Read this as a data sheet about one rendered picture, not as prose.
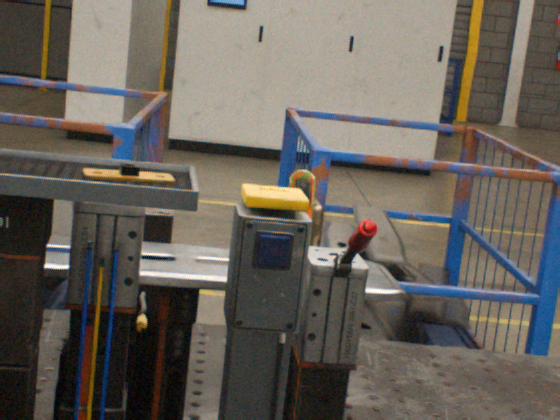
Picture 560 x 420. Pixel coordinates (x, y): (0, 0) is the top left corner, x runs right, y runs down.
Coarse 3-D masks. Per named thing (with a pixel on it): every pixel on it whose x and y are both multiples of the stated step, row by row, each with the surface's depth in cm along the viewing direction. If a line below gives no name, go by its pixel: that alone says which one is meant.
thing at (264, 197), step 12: (252, 192) 96; (264, 192) 97; (276, 192) 97; (288, 192) 98; (300, 192) 99; (252, 204) 95; (264, 204) 95; (276, 204) 95; (288, 204) 95; (300, 204) 95
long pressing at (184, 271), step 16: (64, 240) 135; (48, 256) 126; (64, 256) 127; (160, 256) 134; (176, 256) 133; (192, 256) 134; (208, 256) 135; (224, 256) 136; (48, 272) 121; (64, 272) 121; (144, 272) 123; (160, 272) 123; (176, 272) 124; (192, 272) 126; (208, 272) 127; (224, 272) 128; (368, 272) 137; (384, 272) 138; (192, 288) 124; (208, 288) 124; (224, 288) 124; (368, 288) 127; (384, 288) 128; (400, 288) 131
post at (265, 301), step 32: (256, 224) 95; (288, 224) 95; (256, 256) 95; (288, 256) 95; (256, 288) 96; (288, 288) 96; (256, 320) 97; (288, 320) 97; (256, 352) 98; (288, 352) 98; (224, 384) 101; (256, 384) 98; (224, 416) 99; (256, 416) 99
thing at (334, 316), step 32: (320, 256) 117; (320, 288) 114; (352, 288) 114; (320, 320) 114; (352, 320) 115; (320, 352) 115; (352, 352) 116; (320, 384) 117; (288, 416) 124; (320, 416) 118
